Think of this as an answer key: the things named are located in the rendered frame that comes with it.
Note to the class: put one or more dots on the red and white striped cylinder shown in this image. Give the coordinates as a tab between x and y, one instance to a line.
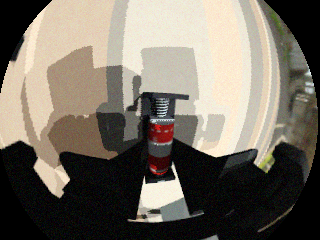
159	147

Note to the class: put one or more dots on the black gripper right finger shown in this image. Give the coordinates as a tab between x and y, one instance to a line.
200	174

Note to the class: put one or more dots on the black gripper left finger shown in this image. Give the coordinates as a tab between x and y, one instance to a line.
124	173

